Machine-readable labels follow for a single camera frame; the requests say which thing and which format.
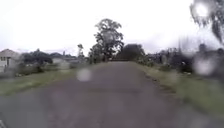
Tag grass verge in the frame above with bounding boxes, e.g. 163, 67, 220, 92
134, 62, 224, 116
0, 62, 101, 97

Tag pale house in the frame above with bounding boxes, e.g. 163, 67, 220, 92
0, 48, 22, 73

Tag small thin tree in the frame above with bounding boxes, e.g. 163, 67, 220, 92
76, 43, 85, 64

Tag overhanging tree branches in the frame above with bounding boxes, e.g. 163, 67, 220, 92
189, 0, 224, 44

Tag dark dome-shaped tree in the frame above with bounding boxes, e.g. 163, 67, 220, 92
113, 43, 146, 62

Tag low building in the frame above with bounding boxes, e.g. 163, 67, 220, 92
49, 52, 79, 65

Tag grey asphalt road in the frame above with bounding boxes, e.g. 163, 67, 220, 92
0, 60, 224, 128

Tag dark bushes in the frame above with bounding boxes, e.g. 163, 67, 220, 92
20, 49, 54, 66

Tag dark hedge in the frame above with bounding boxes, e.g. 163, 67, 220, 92
143, 43, 224, 79

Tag tall leafy tree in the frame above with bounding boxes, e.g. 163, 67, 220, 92
88, 18, 125, 64

